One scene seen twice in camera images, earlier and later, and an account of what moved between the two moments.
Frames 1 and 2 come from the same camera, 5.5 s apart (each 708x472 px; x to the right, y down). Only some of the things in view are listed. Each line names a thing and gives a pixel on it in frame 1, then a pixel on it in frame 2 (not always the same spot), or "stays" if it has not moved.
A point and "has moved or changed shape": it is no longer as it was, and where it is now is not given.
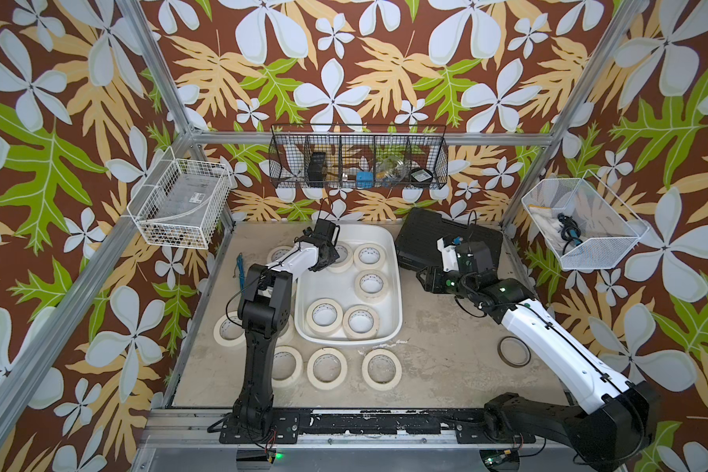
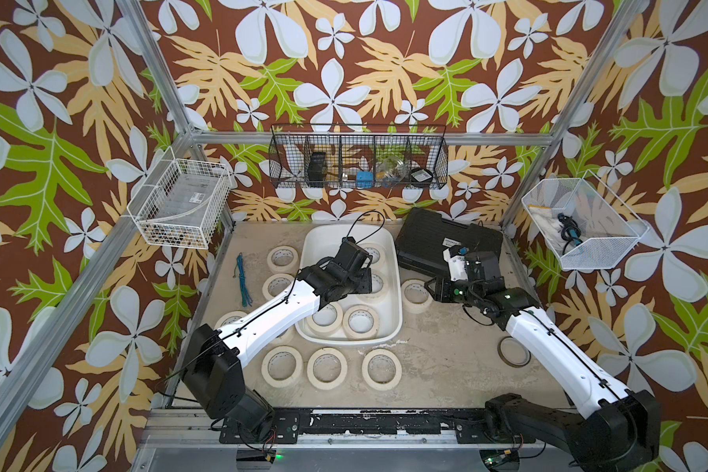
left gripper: [334, 256] -> [365, 280]
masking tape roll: [344, 262] has moved or changed shape
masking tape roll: [276, 252] stays
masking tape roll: [288, 366] stays
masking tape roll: [370, 256] stays
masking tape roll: [382, 369] stays
